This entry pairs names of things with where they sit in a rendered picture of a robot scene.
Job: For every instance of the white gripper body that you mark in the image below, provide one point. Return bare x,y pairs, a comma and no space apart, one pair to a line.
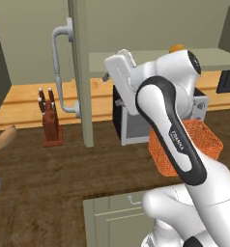
121,78

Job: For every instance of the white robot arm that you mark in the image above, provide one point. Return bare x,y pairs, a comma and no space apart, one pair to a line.
213,193

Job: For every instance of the olive cabinet door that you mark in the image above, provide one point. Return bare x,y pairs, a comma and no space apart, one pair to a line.
82,70

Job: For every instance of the orange woven basket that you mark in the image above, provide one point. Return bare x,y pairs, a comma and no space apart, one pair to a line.
206,136

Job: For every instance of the olive dining counter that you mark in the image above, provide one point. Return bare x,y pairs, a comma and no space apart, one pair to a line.
216,59

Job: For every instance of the olive base cabinet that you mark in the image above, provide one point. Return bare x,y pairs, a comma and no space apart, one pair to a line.
117,225

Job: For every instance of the small orange round object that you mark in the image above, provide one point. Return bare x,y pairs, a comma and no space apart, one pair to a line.
176,48

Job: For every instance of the brown knife block with knives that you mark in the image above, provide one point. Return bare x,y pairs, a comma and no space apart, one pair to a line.
51,123

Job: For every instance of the black appliance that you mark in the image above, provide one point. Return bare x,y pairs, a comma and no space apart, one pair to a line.
229,81

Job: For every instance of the wooden spoon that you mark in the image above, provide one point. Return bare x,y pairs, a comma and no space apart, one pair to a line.
5,139

